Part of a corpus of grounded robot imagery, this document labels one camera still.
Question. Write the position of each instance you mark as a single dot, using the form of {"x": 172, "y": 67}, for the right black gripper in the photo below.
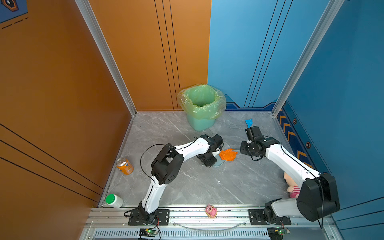
{"x": 242, "y": 148}

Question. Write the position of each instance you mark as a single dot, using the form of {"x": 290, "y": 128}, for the right green circuit board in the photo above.
{"x": 277, "y": 234}

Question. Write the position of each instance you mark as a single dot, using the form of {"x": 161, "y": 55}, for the orange paper scrap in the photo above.
{"x": 228, "y": 155}

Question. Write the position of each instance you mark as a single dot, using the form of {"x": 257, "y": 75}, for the green trash bin with bag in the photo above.
{"x": 203, "y": 104}

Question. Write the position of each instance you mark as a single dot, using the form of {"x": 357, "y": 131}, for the green circuit board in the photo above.
{"x": 277, "y": 234}
{"x": 148, "y": 233}

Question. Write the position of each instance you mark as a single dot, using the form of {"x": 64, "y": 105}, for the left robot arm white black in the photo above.
{"x": 167, "y": 165}

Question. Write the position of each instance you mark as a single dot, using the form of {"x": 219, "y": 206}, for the blue paper scrap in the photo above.
{"x": 249, "y": 123}

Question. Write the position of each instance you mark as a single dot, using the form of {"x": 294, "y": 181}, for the pink pig toy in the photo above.
{"x": 211, "y": 211}

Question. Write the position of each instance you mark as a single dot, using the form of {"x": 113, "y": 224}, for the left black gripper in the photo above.
{"x": 210, "y": 164}

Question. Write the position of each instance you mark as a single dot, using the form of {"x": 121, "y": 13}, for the plush doll pink dress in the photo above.
{"x": 293, "y": 189}

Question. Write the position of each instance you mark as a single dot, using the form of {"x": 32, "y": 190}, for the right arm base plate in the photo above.
{"x": 266, "y": 217}

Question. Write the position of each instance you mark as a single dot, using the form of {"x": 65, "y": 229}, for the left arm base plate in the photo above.
{"x": 160, "y": 218}

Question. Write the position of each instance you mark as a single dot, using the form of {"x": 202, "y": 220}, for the left green circuit board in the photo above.
{"x": 148, "y": 233}

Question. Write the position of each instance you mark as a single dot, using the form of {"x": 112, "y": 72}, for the orange soda can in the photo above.
{"x": 124, "y": 166}

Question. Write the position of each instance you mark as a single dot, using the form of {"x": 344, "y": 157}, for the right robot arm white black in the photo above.
{"x": 318, "y": 196}

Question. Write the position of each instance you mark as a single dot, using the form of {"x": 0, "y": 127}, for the white bottle green cap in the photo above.
{"x": 114, "y": 201}

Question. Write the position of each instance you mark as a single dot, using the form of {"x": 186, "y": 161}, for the teal plastic dustpan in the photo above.
{"x": 219, "y": 161}

